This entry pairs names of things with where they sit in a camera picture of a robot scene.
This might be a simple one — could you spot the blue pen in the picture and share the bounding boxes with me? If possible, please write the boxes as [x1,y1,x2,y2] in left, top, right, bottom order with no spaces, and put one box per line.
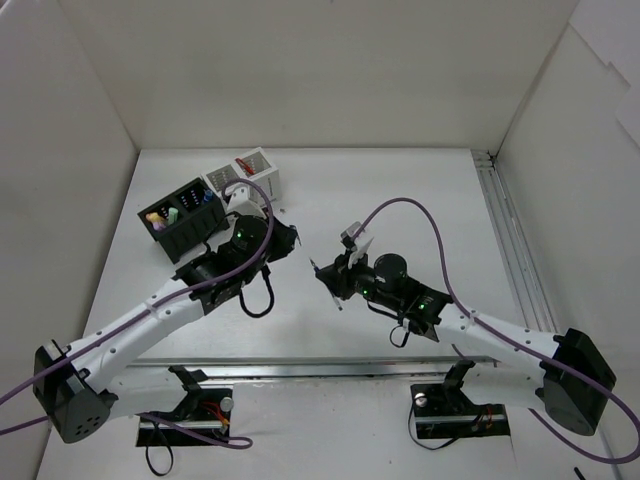
[309,257,344,312]

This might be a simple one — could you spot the red pen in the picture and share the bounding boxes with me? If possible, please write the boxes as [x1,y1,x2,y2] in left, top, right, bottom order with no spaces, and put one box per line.
[235,158,255,176]

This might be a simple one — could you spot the green highlighter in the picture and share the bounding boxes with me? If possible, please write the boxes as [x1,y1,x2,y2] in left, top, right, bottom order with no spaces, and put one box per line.
[166,207,179,225]

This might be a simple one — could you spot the yellow highlighter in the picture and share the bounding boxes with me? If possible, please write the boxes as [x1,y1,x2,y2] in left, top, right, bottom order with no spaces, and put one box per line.
[145,212,164,223]

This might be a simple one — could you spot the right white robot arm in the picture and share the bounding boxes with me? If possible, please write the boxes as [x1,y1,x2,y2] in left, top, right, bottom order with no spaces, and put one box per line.
[314,254,616,436]

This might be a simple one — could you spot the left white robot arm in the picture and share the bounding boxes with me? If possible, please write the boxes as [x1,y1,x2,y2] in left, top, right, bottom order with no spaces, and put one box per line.
[33,215,298,444]

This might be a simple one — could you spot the white slotted container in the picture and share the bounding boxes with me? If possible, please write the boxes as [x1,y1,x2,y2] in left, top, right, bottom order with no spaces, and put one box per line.
[201,147,283,202]

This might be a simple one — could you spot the black slotted container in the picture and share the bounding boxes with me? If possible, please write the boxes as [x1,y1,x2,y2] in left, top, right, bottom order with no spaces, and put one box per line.
[138,178,230,264]

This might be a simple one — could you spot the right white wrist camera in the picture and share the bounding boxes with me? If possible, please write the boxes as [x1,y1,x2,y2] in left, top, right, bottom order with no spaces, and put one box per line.
[340,221,374,269]

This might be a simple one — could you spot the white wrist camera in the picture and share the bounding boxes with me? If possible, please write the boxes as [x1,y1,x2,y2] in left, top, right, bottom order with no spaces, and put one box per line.
[226,184,266,219]
[340,221,374,269]

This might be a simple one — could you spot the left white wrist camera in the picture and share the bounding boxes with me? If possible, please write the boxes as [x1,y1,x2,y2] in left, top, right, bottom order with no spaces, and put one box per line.
[226,184,266,219]

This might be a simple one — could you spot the aluminium front rail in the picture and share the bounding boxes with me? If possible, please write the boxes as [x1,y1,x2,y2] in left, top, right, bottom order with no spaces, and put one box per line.
[127,355,466,382]

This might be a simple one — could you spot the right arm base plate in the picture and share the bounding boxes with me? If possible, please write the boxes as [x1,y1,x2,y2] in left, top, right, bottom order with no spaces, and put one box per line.
[408,384,511,449]

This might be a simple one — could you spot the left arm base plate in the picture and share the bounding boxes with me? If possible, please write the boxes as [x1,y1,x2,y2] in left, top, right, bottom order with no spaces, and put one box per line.
[135,387,233,448]

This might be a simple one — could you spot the aluminium side rail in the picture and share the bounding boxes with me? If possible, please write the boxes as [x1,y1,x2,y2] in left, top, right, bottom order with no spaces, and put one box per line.
[472,149,571,374]

